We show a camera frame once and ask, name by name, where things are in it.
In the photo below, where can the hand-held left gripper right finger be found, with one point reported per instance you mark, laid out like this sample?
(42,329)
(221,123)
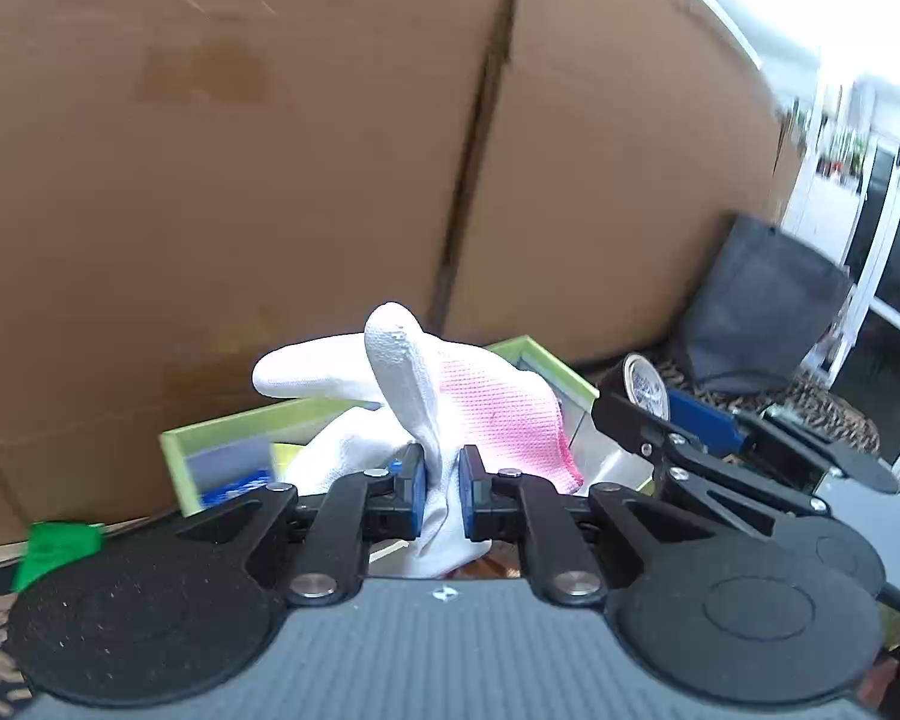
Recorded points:
(469,499)

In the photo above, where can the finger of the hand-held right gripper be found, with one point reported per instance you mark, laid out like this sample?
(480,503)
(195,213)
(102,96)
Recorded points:
(701,420)
(690,465)

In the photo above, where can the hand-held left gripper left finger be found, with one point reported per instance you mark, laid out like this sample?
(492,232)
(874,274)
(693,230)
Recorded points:
(418,495)

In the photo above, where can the round metal tin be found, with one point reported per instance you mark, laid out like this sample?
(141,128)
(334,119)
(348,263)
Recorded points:
(645,386)

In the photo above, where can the pink and white glove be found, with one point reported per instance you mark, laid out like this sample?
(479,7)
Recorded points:
(487,405)

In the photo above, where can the light green cardboard box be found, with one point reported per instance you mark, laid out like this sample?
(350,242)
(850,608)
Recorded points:
(217,431)

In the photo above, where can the grey fabric bag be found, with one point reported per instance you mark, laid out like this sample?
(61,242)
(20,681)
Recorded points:
(757,300)

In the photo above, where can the glass door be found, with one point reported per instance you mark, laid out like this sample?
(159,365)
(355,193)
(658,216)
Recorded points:
(885,277)

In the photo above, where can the plain cardboard box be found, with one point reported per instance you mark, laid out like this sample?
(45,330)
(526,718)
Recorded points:
(607,165)

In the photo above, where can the large stained cardboard box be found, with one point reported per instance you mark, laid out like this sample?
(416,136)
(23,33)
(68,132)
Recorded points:
(232,202)

